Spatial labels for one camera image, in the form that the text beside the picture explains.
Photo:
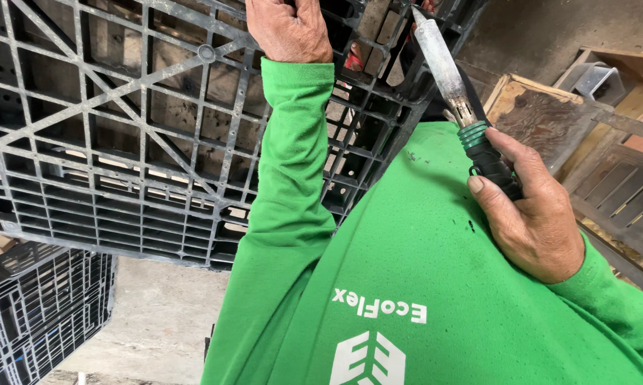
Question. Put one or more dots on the person's left hand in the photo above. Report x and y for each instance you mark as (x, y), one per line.
(289, 32)

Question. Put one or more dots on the person's right hand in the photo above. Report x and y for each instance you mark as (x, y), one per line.
(535, 230)

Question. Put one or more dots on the person's left fingers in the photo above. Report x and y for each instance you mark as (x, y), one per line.
(270, 4)

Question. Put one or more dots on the large black plastic pallet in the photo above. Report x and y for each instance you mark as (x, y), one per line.
(113, 133)

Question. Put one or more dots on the red sandal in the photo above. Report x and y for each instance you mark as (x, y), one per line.
(354, 57)

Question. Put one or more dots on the green long-sleeved shirt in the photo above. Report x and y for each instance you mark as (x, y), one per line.
(417, 256)

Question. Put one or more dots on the weathered wooden board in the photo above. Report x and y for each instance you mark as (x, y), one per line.
(540, 117)

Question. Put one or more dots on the wooden box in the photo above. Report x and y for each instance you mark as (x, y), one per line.
(636, 64)

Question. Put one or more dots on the slatted wooden panel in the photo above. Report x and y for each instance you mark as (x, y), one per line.
(620, 198)

